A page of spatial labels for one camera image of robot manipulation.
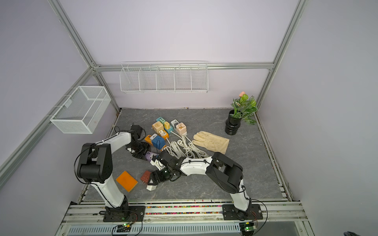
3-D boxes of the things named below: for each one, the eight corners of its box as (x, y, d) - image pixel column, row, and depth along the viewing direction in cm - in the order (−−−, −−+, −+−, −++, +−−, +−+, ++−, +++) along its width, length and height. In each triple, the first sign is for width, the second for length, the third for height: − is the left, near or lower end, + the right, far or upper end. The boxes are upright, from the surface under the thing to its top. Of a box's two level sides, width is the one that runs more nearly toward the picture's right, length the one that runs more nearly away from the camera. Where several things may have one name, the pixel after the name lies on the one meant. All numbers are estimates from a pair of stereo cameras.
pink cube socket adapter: (181, 138, 104) (180, 131, 98) (176, 132, 108) (175, 125, 101) (188, 134, 107) (187, 127, 100) (183, 128, 110) (182, 121, 104)
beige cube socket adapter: (159, 137, 106) (156, 129, 99) (155, 131, 109) (152, 124, 102) (165, 133, 108) (163, 125, 101) (161, 127, 111) (159, 120, 104)
